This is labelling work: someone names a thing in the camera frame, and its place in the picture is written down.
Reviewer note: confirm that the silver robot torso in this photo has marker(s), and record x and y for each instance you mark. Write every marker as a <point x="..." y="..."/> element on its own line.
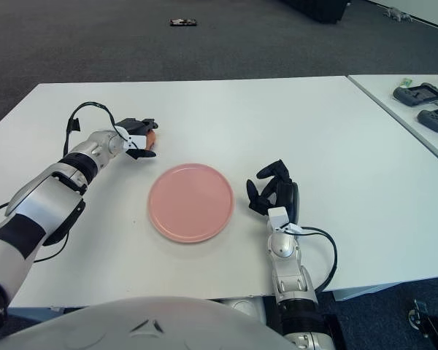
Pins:
<point x="138" y="324"/>

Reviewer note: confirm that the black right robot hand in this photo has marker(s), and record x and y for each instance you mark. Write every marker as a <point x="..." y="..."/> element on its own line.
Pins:
<point x="288" y="193"/>

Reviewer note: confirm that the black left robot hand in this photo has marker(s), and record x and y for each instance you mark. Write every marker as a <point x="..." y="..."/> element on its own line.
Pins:
<point x="135" y="125"/>

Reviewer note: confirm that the small black flat object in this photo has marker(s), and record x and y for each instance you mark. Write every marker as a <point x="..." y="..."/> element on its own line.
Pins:
<point x="183" y="22"/>

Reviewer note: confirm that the black caster wheel stand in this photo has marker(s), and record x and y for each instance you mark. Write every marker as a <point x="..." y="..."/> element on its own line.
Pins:
<point x="429" y="324"/>

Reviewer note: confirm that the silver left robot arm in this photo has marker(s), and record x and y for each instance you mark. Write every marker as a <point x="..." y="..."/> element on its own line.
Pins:
<point x="51" y="197"/>

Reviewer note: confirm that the red yellow apple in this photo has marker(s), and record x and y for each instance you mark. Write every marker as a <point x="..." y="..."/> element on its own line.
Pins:
<point x="152" y="138"/>

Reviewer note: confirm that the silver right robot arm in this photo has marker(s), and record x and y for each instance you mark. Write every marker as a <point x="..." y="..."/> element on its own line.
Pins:
<point x="284" y="248"/>

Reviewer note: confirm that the small green packet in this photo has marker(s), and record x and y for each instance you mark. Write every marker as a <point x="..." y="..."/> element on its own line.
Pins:
<point x="407" y="82"/>

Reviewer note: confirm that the black furniture base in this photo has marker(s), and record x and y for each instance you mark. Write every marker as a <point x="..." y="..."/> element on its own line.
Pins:
<point x="317" y="11"/>

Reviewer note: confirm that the pink round plate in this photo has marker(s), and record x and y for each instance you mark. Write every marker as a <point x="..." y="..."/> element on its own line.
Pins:
<point x="191" y="203"/>

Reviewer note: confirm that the grey toy figure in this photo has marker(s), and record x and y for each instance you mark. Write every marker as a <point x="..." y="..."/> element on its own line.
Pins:
<point x="398" y="14"/>

